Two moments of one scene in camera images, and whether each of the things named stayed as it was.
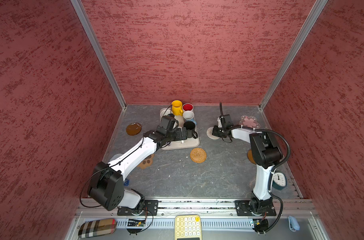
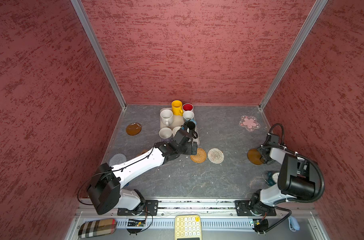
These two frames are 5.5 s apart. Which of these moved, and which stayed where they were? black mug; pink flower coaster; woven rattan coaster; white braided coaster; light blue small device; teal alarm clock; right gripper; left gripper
Moved: left gripper; right gripper; white braided coaster
Stayed: pink flower coaster; black mug; woven rattan coaster; teal alarm clock; light blue small device
